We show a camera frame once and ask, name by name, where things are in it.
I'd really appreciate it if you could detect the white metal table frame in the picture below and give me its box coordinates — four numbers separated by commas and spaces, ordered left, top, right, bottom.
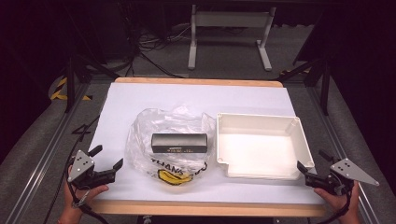
187, 4, 277, 72

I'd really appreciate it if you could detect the black tripod stand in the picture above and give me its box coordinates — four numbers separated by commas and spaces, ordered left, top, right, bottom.
276, 57, 332, 117
63, 54, 121, 114

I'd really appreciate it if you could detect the yellow black hazard tape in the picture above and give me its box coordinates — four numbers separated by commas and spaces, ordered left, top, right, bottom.
49, 77, 93, 102

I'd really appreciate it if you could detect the white plastic container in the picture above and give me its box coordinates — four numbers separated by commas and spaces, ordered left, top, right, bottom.
215, 112, 316, 181

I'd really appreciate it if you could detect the clear plastic bag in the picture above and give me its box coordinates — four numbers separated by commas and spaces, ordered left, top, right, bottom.
124, 105, 218, 187

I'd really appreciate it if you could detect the black rectangular box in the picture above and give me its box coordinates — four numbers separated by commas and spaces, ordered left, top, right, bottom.
150, 133, 209, 154

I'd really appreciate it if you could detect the right hand-held gripper cable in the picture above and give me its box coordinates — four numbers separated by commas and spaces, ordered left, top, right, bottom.
316, 183, 357, 224

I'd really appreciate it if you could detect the aluminium rail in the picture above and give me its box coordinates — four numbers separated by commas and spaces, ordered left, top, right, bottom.
4, 82, 92, 224
306, 85, 382, 224

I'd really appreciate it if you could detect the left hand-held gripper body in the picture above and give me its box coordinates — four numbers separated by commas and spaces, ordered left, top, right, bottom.
66, 149, 117, 190

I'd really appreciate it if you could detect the person's left hand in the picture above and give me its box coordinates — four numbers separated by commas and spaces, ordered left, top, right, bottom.
63, 164, 110, 218

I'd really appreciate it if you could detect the bundle of floor cables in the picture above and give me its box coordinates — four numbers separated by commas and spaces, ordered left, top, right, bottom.
122, 12, 192, 79

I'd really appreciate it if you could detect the person's right hand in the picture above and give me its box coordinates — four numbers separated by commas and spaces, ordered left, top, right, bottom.
313, 181, 361, 217

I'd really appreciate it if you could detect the white paper sheet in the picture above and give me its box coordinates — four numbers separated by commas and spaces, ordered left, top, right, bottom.
88, 81, 327, 205

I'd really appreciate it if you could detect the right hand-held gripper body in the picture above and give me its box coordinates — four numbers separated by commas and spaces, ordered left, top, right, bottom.
304, 158, 380, 197

